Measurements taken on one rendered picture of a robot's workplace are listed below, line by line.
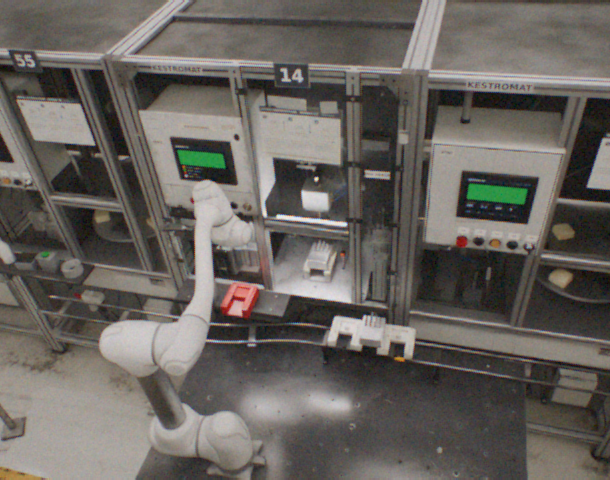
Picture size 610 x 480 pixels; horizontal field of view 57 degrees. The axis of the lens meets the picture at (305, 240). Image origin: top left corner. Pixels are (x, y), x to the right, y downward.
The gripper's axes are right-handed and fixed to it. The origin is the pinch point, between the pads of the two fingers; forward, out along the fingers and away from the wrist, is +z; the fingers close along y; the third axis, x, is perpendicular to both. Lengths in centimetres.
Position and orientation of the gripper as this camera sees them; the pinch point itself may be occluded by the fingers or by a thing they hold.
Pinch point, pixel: (171, 230)
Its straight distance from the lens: 242.4
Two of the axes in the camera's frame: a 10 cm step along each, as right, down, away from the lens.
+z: -8.3, -0.4, 5.6
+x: -1.7, 9.7, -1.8
